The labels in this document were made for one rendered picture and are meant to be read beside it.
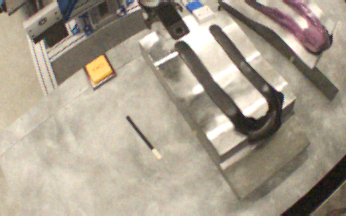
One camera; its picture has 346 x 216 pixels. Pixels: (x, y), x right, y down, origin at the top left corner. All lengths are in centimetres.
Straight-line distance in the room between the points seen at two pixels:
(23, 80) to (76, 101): 110
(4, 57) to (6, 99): 31
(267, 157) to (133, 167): 35
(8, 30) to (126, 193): 169
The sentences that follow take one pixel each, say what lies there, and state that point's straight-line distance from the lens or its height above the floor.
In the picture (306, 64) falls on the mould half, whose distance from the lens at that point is 126.
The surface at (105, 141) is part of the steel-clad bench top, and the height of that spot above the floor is 80.
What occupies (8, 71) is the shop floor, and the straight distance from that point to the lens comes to 243.
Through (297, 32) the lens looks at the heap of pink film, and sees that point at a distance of 126.
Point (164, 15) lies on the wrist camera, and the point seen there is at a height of 109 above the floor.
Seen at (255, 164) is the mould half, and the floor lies 86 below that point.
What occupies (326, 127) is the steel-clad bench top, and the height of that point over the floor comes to 80.
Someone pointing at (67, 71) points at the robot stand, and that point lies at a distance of 200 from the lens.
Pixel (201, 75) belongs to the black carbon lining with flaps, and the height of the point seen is 88.
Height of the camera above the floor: 196
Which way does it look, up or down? 71 degrees down
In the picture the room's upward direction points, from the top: 7 degrees counter-clockwise
